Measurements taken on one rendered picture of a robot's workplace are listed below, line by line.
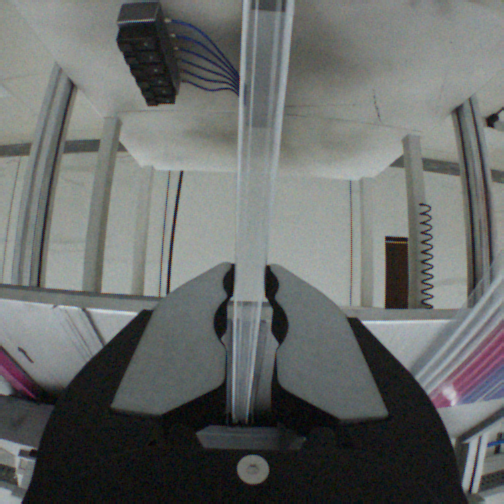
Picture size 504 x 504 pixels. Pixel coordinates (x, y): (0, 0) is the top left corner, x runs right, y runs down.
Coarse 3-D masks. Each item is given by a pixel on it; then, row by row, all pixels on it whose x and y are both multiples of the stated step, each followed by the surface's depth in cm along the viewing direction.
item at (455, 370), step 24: (480, 288) 15; (480, 312) 16; (456, 336) 17; (480, 336) 17; (432, 360) 19; (456, 360) 19; (480, 360) 20; (432, 384) 22; (456, 384) 22; (480, 384) 23
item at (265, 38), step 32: (256, 0) 7; (288, 0) 7; (256, 32) 7; (288, 32) 7; (256, 64) 8; (256, 96) 9; (256, 128) 9; (256, 160) 10; (256, 192) 11; (256, 224) 12; (256, 256) 13; (256, 288) 14; (256, 320) 16
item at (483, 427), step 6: (498, 414) 32; (486, 420) 34; (492, 420) 33; (498, 420) 32; (480, 426) 35; (486, 426) 34; (492, 426) 34; (468, 432) 38; (474, 432) 36; (480, 432) 35; (462, 438) 39; (468, 438) 37; (474, 438) 37
